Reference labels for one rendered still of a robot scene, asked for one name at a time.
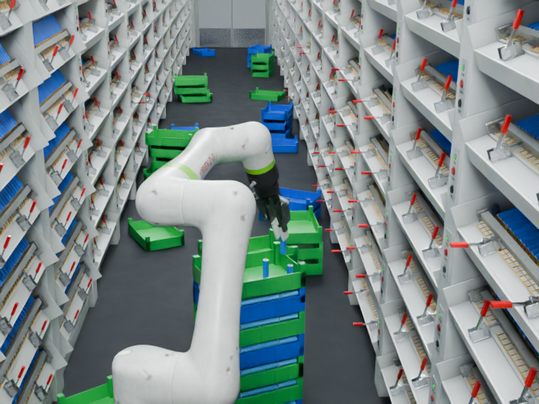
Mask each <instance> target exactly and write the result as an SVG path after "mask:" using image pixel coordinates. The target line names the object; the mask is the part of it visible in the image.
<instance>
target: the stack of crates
mask: <svg viewBox="0 0 539 404"><path fill-rule="evenodd" d="M277 241H279V242H280V239H278V240H276V238H275V235H274V231H273V229H271V228H270V229H269V235H266V236H257V237H252V238H249V247H248V252H247V253H255V252H260V251H265V250H269V249H274V242H277ZM202 245H203V240H198V255H199V256H200V258H201V261H202ZM286 255H287V256H288V257H289V258H290V259H292V260H293V261H294V262H296V263H298V246H296V245H292V246H290V247H289V246H288V245H286Z"/></svg>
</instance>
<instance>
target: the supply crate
mask: <svg viewBox="0 0 539 404"><path fill-rule="evenodd" d="M263 259H268V260H269V277H267V278H263ZM201 264H202V261H201V258H200V256H199V255H194V256H192V278H193V280H194V281H195V282H196V283H197V284H198V285H199V286H200V283H201ZM289 264H292V265H293V273H289V274H287V265H289ZM305 287H306V263H305V262H304V261H303V262H298V264H297V263H296V262H294V261H293V260H292V259H290V258H289V257H288V256H287V255H286V254H281V253H280V242H279V241H277V242H274V249H269V250H265V251H260V252H251V253H247V257H246V262H245V272H244V279H243V286H242V294H241V299H242V300H243V299H248V298H252V297H260V296H264V295H268V294H272V293H280V292H285V291H289V290H293V289H300V288H305Z"/></svg>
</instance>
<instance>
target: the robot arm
mask: <svg viewBox="0 0 539 404"><path fill-rule="evenodd" d="M233 161H241V162H242V163H243V166H244V169H245V173H246V175H247V178H248V181H249V184H250V187H251V188H252V187H253V188H254V191H255V192H254V193H252V192H251V191H250V190H249V189H248V188H247V187H246V186H245V185H244V184H242V183H240V182H237V181H234V180H204V178H205V177H206V175H207V174H208V172H209V171H210V170H211V169H212V168H213V167H214V166H215V165H216V164H222V163H226V162H233ZM278 178H279V173H278V168H277V165H276V162H275V158H274V154H273V149H272V137H271V134H270V131H269V130H268V129H267V127H266V126H264V125H263V124H261V123H258V122H247V123H241V124H238V125H233V126H229V127H207V128H203V129H201V130H199V131H198V132H196V133H195V134H194V136H193V137H192V139H191V141H190V143H189V144H188V146H187V147H186V148H185V149H184V150H183V151H182V152H181V153H180V154H179V155H178V156H177V157H176V158H175V159H173V160H171V161H169V162H168V163H166V164H165V165H164V166H162V167H161V168H159V169H158V170H157V171H155V172H154V173H153V174H152V175H150V176H149V177H148V178H147V179H146V180H145V181H144V182H143V183H142V184H141V185H140V187H139V189H138V191H137V193H136V209H137V212H138V213H139V215H140V216H141V218H142V219H143V220H144V221H146V222H147V223H149V224H151V225H154V226H157V227H176V226H190V227H195V228H198V229H199V230H200V231H201V234H202V236H203V245H202V264H201V283H200V292H199V299H198V306H197V316H196V321H195V326H194V331H193V336H192V344H191V347H190V350H189V351H188V352H186V353H181V352H175V351H171V350H168V349H163V348H160V347H156V346H152V345H135V346H132V347H128V348H127V349H124V350H122V351H120V352H119V353H118V354H117V355H116V356H115V358H114V360H113V362H112V383H113V395H114V404H234V403H235V401H236V400H237V398H238V395H239V393H240V388H241V380H240V354H239V333H240V315H241V294H242V286H243V279H244V272H245V262H246V257H247V252H248V247H249V238H250V236H251V232H252V228H253V222H254V217H255V214H256V209H257V208H258V210H259V212H260V213H261V216H262V218H263V220H268V222H269V223H270V226H271V228H272V229H273V231H274V235H275V238H276V240H278V239H279V237H280V235H281V238H282V241H283V242H285V240H286V239H287V237H288V236H289V234H288V231H287V230H288V228H287V224H288V223H289V222H290V206H289V202H290V199H289V198H287V199H285V198H283V197H282V194H281V193H280V192H279V183H278ZM274 213H275V215H274ZM275 217H277V218H275ZM274 218H275V219H274Z"/></svg>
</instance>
